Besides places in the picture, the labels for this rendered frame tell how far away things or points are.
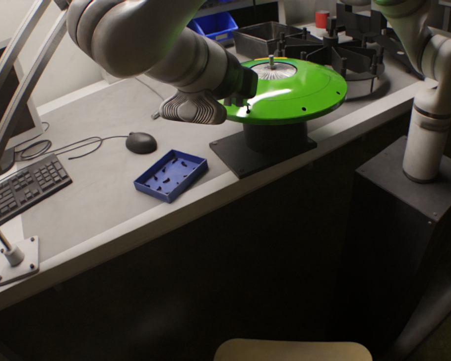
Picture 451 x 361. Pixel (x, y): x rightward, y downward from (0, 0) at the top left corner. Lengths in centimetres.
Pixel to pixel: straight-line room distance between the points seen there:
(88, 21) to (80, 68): 120
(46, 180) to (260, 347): 64
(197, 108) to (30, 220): 51
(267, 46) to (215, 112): 83
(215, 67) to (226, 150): 39
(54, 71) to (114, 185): 81
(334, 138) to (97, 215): 56
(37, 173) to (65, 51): 69
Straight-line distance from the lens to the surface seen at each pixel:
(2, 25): 147
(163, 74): 37
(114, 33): 29
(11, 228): 84
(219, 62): 43
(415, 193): 82
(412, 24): 61
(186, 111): 44
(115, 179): 81
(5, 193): 92
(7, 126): 61
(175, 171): 77
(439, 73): 72
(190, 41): 38
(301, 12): 197
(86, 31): 31
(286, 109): 62
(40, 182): 88
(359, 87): 111
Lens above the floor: 136
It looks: 38 degrees down
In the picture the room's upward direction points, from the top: 9 degrees counter-clockwise
